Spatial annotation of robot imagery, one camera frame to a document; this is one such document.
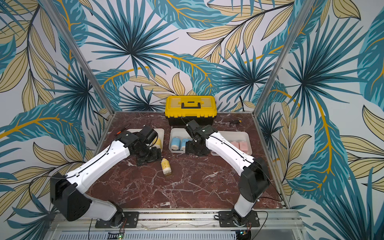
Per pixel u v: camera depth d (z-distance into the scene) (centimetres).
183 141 95
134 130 111
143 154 63
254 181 44
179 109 100
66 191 39
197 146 67
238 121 113
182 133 69
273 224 74
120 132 107
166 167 83
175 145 93
